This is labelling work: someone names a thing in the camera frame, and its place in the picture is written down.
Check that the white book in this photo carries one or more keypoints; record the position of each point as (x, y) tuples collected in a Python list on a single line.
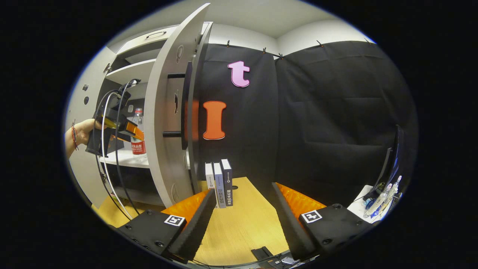
[(210, 179)]

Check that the black backdrop cloth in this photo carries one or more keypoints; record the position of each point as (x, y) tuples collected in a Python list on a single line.
[(317, 112)]

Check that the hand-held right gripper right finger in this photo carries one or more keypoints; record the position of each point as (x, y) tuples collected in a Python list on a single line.
[(287, 220)]

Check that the light grey book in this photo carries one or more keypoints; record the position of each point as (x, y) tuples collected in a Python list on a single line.
[(219, 183)]

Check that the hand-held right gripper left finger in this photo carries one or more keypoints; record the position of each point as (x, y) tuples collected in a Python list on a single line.
[(194, 224)]

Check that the clear red label water bottle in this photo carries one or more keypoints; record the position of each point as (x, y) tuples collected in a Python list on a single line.
[(138, 147)]

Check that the black flat device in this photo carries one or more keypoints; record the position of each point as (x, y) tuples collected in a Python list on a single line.
[(261, 253)]

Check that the white side table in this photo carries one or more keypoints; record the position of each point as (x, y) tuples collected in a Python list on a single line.
[(358, 209)]

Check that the small clear plastic bottle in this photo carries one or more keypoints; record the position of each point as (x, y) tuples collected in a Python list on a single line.
[(377, 203), (390, 194)]

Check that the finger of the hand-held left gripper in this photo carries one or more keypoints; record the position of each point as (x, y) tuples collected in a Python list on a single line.
[(135, 130)]

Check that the white and grey cabinet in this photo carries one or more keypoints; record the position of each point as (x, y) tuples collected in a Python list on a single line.
[(130, 71)]

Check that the plain white cabinet door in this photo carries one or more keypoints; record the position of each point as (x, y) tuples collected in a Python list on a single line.
[(82, 175)]

